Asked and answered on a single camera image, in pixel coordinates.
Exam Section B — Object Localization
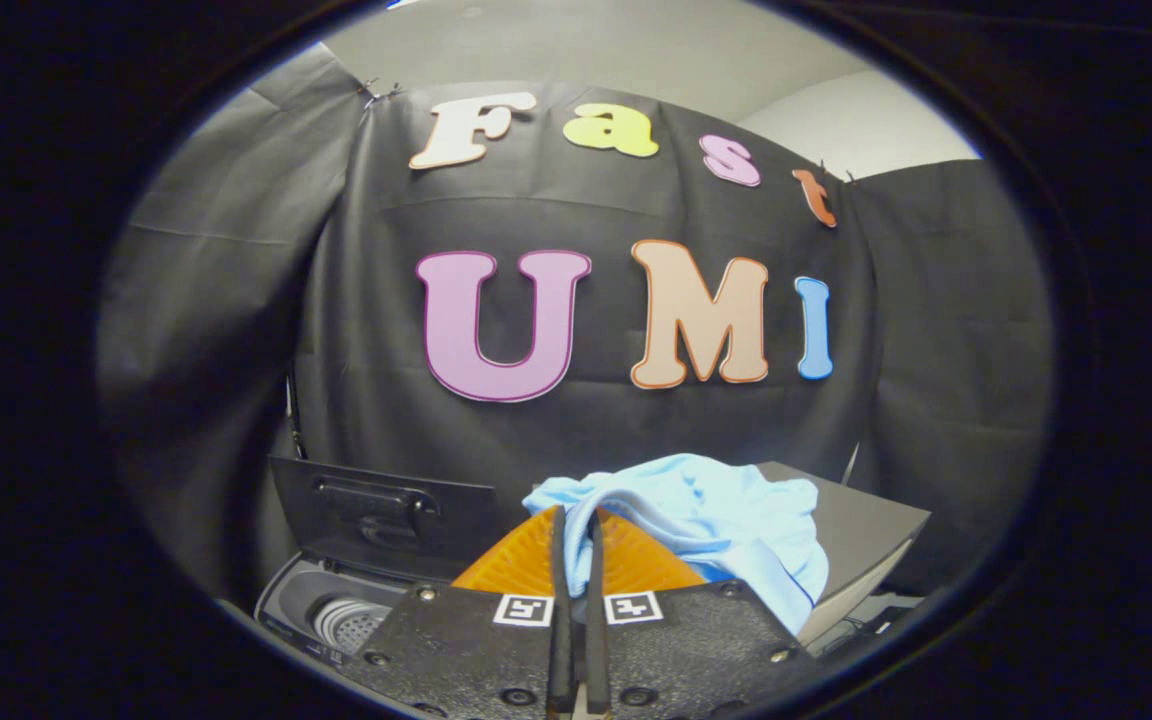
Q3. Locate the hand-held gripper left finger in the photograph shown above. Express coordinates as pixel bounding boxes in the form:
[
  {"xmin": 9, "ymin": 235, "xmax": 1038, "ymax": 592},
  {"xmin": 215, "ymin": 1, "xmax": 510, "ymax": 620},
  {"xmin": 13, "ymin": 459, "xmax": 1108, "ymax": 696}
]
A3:
[{"xmin": 341, "ymin": 505, "xmax": 577, "ymax": 716}]

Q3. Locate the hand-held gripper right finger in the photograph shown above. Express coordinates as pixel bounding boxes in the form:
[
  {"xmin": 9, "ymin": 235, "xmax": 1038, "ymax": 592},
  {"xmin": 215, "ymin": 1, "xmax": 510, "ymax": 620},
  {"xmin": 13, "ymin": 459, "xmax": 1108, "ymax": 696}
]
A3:
[{"xmin": 586, "ymin": 507, "xmax": 822, "ymax": 716}]

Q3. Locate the beige cabinet with grey top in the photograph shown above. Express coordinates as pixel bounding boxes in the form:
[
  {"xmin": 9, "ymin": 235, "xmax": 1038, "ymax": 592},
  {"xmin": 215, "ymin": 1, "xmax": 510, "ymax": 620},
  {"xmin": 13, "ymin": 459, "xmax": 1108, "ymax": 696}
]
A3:
[{"xmin": 756, "ymin": 461, "xmax": 933, "ymax": 646}]

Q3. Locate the black backdrop cloth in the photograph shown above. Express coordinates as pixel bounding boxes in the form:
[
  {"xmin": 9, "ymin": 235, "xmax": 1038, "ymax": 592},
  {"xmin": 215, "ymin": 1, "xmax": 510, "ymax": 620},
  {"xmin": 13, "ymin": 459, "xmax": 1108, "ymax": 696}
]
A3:
[{"xmin": 96, "ymin": 42, "xmax": 1055, "ymax": 601}]

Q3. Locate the light blue garment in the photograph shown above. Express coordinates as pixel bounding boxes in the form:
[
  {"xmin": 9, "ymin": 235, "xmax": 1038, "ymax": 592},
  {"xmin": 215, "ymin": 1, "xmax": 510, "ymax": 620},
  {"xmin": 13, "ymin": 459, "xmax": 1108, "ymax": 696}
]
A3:
[{"xmin": 523, "ymin": 453, "xmax": 830, "ymax": 637}]

